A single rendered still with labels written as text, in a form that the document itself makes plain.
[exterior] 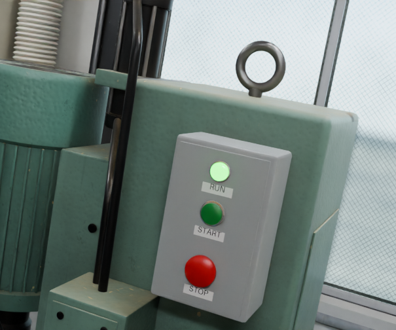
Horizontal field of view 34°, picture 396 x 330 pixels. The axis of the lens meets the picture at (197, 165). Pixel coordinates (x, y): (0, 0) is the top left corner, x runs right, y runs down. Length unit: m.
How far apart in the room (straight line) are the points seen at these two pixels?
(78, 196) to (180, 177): 0.20
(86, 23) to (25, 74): 1.65
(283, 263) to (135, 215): 0.17
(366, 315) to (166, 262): 1.56
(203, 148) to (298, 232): 0.13
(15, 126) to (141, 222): 0.21
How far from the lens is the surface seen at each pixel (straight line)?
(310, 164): 0.62
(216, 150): 0.58
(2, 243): 0.83
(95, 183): 0.76
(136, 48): 0.65
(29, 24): 2.34
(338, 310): 2.15
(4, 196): 0.82
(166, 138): 0.67
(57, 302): 0.67
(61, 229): 0.79
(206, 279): 0.60
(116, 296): 0.67
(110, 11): 2.29
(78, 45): 2.44
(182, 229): 0.61
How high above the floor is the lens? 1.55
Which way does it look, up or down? 9 degrees down
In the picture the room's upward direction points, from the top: 10 degrees clockwise
